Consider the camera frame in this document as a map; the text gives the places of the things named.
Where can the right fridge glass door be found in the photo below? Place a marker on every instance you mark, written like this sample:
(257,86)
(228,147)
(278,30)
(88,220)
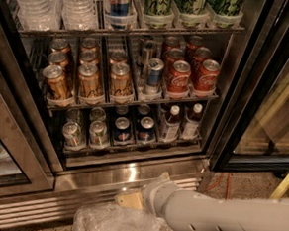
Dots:
(253,130)

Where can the stainless steel display fridge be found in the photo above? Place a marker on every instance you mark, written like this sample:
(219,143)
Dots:
(90,176)

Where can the fridge glass door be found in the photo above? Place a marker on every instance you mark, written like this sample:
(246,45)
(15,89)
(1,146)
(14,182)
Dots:
(253,130)
(23,168)

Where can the middle green lacroix can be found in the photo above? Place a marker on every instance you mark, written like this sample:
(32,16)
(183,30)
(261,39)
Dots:
(192,7)

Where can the clear plastic wrap bundle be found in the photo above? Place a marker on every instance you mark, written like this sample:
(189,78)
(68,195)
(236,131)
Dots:
(113,217)

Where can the coca-cola can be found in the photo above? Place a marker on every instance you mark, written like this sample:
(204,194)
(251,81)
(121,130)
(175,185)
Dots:
(201,54)
(207,75)
(171,57)
(179,76)
(170,43)
(193,42)

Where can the silver can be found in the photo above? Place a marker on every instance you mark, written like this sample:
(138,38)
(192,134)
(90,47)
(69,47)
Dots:
(74,115)
(72,134)
(97,114)
(98,133)

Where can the water bottle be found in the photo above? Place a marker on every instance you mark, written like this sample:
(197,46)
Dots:
(39,15)
(79,15)

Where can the left white-cap bottle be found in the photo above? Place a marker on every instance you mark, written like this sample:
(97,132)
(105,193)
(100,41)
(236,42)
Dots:
(170,124)

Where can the middle left coca-cola can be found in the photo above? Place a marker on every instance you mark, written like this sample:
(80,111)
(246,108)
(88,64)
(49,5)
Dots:
(171,57)

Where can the left water bottle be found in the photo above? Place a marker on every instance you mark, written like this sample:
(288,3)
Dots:
(39,15)

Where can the front third-column orange can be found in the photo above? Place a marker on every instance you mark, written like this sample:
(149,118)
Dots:
(121,84)

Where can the front left silver can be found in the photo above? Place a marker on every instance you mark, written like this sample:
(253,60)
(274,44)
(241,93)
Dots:
(72,134)

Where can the back left silver can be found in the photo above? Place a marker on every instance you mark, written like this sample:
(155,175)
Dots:
(74,115)

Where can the right green lacroix can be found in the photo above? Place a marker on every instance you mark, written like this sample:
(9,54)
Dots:
(226,7)

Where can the green lacroix can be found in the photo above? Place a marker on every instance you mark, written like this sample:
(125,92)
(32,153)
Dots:
(157,7)
(192,7)
(226,7)

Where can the back left coca-cola can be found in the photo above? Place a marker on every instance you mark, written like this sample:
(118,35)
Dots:
(170,43)

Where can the back left orange can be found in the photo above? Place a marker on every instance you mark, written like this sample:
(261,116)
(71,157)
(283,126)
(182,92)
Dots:
(60,44)

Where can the front second-column orange can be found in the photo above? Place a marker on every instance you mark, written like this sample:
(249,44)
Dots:
(89,81)

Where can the middle left orange can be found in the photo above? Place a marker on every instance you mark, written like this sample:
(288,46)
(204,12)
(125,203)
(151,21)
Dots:
(60,58)

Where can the small red bull can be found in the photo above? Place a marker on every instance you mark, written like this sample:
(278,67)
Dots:
(154,74)

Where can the middle right coca-cola can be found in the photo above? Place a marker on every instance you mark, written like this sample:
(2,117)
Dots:
(201,54)

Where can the right water bottle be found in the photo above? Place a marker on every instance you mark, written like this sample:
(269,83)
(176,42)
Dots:
(79,15)

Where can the white-cap bottle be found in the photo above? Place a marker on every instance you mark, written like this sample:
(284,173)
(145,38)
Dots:
(192,121)
(170,124)

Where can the yellow black wheeled stand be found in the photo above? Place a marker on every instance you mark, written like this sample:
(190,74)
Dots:
(283,187)

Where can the left fridge glass door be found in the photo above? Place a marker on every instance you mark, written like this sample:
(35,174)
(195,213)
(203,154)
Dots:
(23,168)

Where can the right white-cap bottle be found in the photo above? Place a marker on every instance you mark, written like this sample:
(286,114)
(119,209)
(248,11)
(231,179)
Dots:
(192,121)

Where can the pepsi can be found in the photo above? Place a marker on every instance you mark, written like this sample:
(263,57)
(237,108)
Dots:
(146,129)
(143,111)
(122,111)
(123,130)

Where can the front left orange can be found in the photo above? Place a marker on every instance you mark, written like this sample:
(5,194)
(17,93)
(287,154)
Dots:
(54,78)

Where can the left green lacroix can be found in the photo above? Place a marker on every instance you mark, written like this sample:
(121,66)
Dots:
(157,7)

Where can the front left coca-cola can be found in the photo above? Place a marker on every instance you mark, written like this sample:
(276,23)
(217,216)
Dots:
(179,76)

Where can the back second-column orange can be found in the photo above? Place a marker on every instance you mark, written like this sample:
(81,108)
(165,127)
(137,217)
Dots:
(89,44)

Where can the front right coca-cola can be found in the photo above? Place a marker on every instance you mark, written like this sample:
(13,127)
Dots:
(207,75)

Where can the tall red bull can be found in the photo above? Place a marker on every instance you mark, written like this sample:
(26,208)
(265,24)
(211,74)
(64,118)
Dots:
(119,7)

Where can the third-column orange can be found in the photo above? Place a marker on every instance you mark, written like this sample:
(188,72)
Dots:
(121,84)
(117,56)

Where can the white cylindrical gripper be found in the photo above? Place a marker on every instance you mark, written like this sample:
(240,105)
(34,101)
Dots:
(151,194)

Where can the back right coca-cola can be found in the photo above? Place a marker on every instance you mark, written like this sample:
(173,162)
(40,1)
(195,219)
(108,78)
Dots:
(193,42)

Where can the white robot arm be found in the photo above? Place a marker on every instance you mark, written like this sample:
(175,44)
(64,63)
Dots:
(189,210)

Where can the middle second-column orange can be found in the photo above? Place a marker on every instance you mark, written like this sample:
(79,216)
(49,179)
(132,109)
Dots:
(86,57)

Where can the back third-column orange can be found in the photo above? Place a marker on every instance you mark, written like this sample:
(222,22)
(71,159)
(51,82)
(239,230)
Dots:
(117,56)

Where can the second-column orange can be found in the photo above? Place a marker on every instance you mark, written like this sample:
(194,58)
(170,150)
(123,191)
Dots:
(86,57)
(89,44)
(89,81)

